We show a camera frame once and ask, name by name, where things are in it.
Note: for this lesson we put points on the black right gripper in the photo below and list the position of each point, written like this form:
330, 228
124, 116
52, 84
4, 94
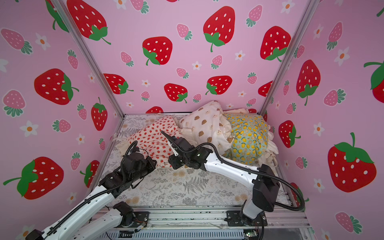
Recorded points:
179, 147

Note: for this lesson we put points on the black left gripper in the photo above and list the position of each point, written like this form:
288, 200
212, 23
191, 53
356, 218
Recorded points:
148, 161

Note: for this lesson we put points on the white strawberry print pillow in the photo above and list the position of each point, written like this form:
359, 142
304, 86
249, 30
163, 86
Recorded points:
152, 143

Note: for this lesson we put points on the white cookie print pillow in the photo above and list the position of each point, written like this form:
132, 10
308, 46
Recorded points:
207, 125

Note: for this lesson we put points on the teal lemon print pillow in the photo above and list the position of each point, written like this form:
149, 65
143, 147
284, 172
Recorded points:
249, 138

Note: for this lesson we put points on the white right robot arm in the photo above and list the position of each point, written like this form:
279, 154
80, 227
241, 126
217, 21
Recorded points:
260, 181

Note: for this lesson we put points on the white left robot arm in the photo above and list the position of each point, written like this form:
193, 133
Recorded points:
77, 224

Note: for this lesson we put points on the grey floral bed sheet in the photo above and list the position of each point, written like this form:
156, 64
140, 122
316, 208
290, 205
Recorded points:
166, 187

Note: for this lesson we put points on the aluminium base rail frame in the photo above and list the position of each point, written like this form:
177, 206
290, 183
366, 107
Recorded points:
212, 223

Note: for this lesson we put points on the aluminium frame post left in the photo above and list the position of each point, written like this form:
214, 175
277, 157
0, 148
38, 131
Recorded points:
79, 40

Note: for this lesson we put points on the aluminium frame post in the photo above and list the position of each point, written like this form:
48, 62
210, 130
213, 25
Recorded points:
301, 28
79, 40

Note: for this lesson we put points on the aluminium frame post right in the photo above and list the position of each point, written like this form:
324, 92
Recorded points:
301, 28

